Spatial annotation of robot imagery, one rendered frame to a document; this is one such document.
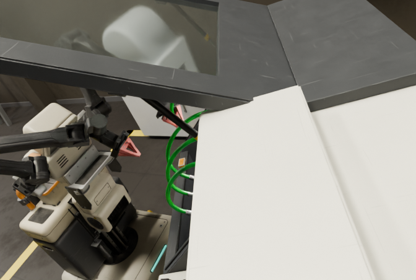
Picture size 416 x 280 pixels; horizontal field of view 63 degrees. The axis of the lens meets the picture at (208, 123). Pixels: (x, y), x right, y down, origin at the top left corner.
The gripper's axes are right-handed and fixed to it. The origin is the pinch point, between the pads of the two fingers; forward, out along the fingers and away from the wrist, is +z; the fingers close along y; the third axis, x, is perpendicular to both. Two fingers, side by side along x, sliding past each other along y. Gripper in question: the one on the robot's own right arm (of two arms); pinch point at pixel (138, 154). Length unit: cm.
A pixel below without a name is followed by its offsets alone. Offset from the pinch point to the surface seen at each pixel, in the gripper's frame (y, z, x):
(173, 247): -10.9, 28.0, -21.2
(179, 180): -18.4, 20.8, 11.5
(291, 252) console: 73, 27, -55
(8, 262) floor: -235, -61, 7
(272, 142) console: 69, 23, -35
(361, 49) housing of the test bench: 76, 37, 3
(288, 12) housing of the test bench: 61, 22, 38
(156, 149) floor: -172, 3, 142
